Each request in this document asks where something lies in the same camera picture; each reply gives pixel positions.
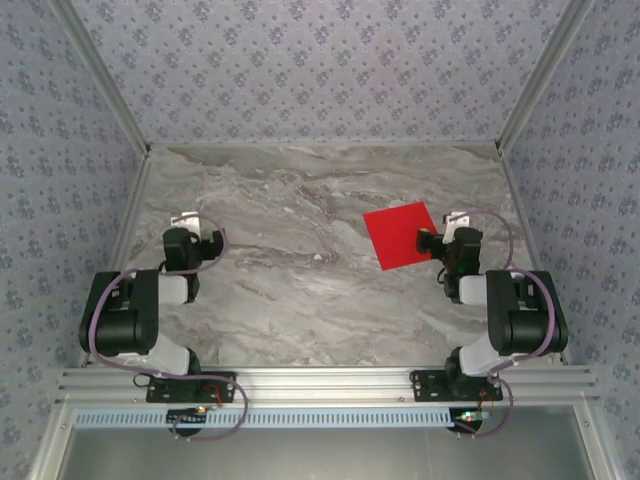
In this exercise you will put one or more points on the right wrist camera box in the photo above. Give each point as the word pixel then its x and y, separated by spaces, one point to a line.
pixel 457 220

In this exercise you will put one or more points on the aluminium mounting rail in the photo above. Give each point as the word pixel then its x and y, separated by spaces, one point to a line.
pixel 320 385

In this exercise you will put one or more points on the adapter board with green light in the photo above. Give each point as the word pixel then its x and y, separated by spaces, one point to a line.
pixel 472 415

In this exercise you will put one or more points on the aluminium table side rail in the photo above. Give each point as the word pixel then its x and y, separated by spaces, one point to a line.
pixel 121 250
pixel 534 250

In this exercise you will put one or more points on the black adapter board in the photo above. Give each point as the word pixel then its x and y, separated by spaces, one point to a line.
pixel 185 416

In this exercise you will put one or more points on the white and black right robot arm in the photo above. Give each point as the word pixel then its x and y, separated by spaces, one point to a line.
pixel 525 320

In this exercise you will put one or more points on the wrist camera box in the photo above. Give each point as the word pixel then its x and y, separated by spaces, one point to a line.
pixel 186 220
pixel 457 220

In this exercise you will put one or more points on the aluminium frame post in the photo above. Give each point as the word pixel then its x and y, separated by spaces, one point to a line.
pixel 105 75
pixel 540 75

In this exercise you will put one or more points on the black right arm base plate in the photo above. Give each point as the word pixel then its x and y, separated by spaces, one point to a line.
pixel 425 385

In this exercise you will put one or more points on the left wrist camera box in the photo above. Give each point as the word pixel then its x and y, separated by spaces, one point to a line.
pixel 186 220

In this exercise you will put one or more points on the red square paper sheet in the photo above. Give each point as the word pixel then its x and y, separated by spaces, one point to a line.
pixel 395 235

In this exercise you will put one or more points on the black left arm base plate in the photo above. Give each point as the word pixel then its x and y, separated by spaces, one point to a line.
pixel 225 387

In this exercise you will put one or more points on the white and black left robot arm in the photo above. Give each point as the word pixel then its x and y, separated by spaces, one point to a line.
pixel 125 320

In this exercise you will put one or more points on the grey metal panel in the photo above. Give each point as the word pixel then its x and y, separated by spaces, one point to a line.
pixel 320 455

